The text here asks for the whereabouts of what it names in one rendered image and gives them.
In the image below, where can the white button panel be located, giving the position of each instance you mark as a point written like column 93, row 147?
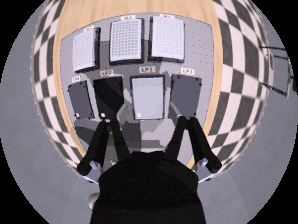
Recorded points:
column 132, row 146

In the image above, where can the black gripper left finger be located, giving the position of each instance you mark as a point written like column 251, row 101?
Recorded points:
column 91, row 166

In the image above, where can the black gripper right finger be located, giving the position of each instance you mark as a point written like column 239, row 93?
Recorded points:
column 207, row 164

